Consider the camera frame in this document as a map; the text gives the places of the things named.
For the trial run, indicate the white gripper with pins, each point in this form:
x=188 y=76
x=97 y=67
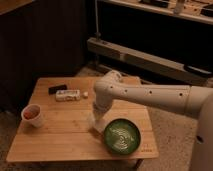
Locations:
x=98 y=112

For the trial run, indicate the white sponge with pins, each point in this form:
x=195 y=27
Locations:
x=99 y=126

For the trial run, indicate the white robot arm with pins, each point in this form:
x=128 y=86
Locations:
x=181 y=99

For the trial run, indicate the green ceramic bowl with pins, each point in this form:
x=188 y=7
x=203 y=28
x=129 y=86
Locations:
x=121 y=136

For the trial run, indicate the small white round object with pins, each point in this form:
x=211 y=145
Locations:
x=85 y=95

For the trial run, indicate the wooden folding table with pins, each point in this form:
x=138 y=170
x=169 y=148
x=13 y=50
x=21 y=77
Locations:
x=66 y=135

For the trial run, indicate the white rectangular packet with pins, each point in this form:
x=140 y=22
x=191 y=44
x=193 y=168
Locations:
x=67 y=95

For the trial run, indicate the black rectangular block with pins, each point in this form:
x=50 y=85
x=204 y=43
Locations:
x=54 y=89

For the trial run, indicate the white paper cup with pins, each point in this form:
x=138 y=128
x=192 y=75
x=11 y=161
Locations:
x=37 y=121

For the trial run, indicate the orange item in cup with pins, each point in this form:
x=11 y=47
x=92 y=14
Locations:
x=30 y=114

